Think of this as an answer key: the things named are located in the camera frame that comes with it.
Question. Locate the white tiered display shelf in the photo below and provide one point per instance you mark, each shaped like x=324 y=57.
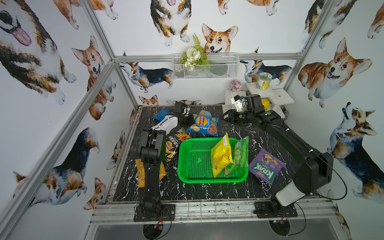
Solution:
x=278 y=98

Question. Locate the yellow Lays chips bag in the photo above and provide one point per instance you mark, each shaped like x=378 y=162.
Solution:
x=221 y=155

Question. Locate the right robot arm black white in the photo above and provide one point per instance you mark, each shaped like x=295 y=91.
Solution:
x=315 y=168

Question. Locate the blue plastic dustpan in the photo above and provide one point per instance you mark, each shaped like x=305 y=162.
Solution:
x=161 y=115

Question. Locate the orange chips bag silver stripe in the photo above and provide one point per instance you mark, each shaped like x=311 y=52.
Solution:
x=141 y=173

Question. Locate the black Lays chips bag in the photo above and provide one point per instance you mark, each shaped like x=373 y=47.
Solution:
x=173 y=143

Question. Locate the blue Lays chips bag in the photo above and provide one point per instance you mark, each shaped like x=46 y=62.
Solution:
x=205 y=125

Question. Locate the green plastic basket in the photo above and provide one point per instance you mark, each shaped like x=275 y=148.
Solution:
x=194 y=164

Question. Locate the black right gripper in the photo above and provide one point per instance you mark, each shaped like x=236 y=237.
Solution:
x=233 y=115

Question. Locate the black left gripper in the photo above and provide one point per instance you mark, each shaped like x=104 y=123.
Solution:
x=184 y=119

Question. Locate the light blue hand brush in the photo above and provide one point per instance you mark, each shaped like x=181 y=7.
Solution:
x=205 y=113

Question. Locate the pink flower in white pot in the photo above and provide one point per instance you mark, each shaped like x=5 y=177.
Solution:
x=235 y=86

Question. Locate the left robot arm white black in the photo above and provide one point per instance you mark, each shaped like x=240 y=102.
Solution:
x=152 y=151

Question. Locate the green and white artificial plant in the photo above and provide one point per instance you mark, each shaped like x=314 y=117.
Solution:
x=194 y=56

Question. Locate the purple Krax snack bag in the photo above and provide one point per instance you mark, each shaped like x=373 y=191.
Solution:
x=266 y=167

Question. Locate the green cucumber chips bag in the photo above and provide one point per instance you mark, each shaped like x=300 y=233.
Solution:
x=240 y=156

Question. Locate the white wire wall basket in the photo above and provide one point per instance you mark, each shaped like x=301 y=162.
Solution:
x=218 y=66

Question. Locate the yellow canister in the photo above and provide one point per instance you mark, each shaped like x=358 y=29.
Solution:
x=266 y=104

